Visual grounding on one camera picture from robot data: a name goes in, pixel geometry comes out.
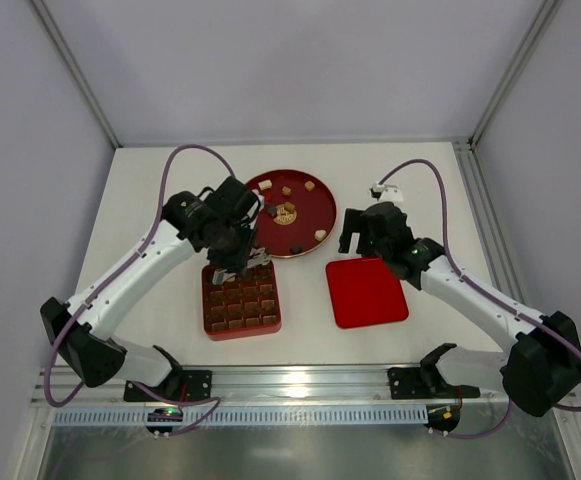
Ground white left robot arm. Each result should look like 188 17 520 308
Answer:
40 177 265 388

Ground slotted grey cable duct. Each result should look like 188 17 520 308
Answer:
53 404 428 428

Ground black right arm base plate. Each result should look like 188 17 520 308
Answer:
387 366 481 400

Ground right side aluminium rail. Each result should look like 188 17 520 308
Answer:
452 139 529 304

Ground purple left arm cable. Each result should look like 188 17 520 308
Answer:
43 144 236 436

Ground aluminium frame post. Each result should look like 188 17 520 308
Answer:
27 0 122 149
469 0 563 150

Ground round red tray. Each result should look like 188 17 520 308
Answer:
246 169 337 258

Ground left aluminium frame post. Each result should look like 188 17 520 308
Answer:
27 0 122 149

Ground square red chocolate box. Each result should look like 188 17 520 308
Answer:
201 262 282 341

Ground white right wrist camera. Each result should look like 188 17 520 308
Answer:
369 182 404 205

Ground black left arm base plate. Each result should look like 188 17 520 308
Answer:
123 369 212 403

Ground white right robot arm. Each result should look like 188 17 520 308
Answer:
339 202 581 417

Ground square red box lid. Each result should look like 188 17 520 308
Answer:
325 258 409 330

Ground aluminium rail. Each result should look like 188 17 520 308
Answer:
30 364 481 407
452 139 529 304

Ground right aluminium frame post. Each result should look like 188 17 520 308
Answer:
469 0 563 150

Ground aluminium front rail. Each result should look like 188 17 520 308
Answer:
30 364 481 407

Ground white chocolate top left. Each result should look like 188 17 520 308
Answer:
258 180 272 190

